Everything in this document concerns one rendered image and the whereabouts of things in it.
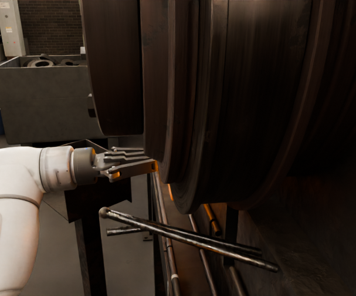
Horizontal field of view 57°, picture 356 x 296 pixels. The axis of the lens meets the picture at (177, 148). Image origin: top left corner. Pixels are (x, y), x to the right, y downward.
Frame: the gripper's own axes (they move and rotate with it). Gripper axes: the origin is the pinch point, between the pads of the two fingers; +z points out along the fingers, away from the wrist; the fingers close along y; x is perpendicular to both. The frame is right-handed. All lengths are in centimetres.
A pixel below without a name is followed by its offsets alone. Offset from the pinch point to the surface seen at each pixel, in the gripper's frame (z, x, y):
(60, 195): -33, -23, -31
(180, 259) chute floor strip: -1.1, -18.6, 9.8
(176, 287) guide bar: -3.3, -12.8, 22.7
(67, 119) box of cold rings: -67, -49, -215
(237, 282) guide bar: 5.0, -8.3, 28.0
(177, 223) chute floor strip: 0.0, -19.7, -4.5
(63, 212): -30.3, -22.1, -20.1
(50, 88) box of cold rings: -75, -22, -214
